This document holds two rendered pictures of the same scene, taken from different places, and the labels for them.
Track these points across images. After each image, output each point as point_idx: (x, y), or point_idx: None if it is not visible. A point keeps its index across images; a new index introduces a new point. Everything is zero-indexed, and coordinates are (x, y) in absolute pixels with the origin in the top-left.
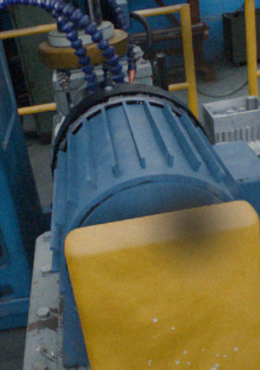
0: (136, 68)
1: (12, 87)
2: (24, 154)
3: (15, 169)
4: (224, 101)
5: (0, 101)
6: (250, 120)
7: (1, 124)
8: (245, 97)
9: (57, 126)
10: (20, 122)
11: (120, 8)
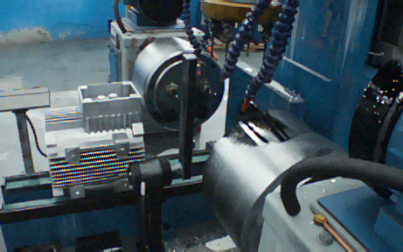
0: (223, 73)
1: (344, 66)
2: (315, 115)
3: (281, 80)
4: (116, 98)
5: (307, 43)
6: (96, 93)
7: (293, 49)
8: (93, 101)
9: (279, 85)
10: (334, 100)
11: (252, 6)
